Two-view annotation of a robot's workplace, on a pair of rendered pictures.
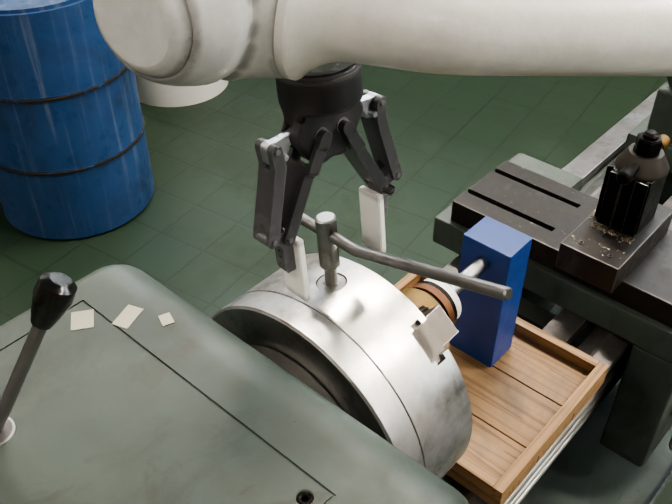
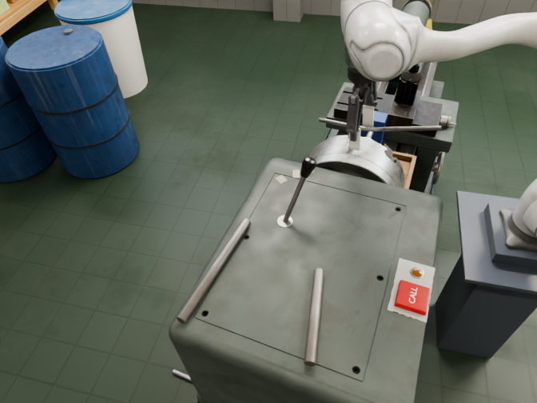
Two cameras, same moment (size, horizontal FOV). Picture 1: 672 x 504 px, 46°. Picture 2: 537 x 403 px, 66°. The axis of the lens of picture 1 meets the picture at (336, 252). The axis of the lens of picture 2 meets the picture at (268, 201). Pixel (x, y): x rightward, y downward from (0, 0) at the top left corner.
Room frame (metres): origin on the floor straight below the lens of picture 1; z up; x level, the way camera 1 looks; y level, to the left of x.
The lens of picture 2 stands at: (-0.16, 0.51, 2.02)
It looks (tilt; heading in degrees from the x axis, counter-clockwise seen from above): 48 degrees down; 343
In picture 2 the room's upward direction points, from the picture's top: 3 degrees counter-clockwise
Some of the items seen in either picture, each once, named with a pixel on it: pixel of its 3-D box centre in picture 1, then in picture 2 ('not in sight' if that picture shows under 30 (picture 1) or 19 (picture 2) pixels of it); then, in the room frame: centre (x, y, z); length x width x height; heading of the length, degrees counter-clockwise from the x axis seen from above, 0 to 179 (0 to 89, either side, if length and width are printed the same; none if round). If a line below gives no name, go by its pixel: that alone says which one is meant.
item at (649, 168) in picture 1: (643, 159); (411, 73); (1.05, -0.48, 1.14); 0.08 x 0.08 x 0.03
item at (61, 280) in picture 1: (54, 301); (308, 167); (0.46, 0.22, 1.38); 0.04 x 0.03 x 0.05; 138
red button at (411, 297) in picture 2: not in sight; (411, 297); (0.15, 0.13, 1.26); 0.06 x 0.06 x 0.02; 48
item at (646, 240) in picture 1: (615, 237); (403, 107); (1.03, -0.46, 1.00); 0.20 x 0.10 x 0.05; 138
